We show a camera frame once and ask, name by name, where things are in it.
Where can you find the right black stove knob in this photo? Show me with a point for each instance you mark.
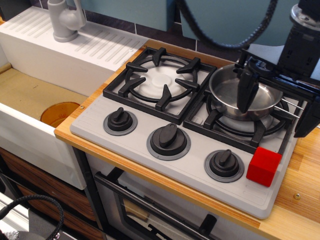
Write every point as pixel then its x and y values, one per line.
pixel 224 166

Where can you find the black left burner grate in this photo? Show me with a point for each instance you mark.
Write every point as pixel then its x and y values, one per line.
pixel 158 85

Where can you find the orange translucent plate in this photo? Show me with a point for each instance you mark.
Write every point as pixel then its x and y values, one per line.
pixel 57 113

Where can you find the white toy sink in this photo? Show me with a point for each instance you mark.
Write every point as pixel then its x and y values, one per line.
pixel 37 72

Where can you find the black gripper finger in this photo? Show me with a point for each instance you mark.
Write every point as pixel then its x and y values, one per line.
pixel 309 119
pixel 247 88

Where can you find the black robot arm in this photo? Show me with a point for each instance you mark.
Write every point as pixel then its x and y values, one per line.
pixel 305 16

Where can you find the oven door with window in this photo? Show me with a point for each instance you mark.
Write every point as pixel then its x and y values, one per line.
pixel 144 211

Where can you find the black stove knob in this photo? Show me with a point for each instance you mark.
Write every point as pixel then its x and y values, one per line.
pixel 224 166
pixel 120 122
pixel 168 143

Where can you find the wooden drawer fronts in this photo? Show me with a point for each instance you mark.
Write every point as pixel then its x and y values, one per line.
pixel 22 179

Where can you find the grey toy faucet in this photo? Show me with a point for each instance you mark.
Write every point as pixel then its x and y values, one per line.
pixel 65 22

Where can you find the stainless steel pan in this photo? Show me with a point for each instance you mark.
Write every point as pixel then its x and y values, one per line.
pixel 223 85

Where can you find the middle black stove knob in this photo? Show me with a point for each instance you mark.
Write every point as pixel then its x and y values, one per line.
pixel 168 143

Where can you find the black oven door handle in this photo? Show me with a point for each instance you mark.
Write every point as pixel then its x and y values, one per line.
pixel 202 233

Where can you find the grey toy stove top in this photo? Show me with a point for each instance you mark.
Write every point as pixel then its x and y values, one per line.
pixel 243 194

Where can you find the black right burner grate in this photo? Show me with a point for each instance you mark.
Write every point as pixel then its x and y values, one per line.
pixel 273 132

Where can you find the left black stove knob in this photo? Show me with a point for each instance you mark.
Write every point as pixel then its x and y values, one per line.
pixel 120 122

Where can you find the red wooden cube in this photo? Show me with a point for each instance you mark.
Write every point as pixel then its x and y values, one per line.
pixel 263 166

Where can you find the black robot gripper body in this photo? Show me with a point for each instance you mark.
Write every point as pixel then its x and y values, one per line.
pixel 293 68

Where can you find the black burner grate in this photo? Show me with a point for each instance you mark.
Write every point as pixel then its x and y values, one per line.
pixel 273 132
pixel 158 85

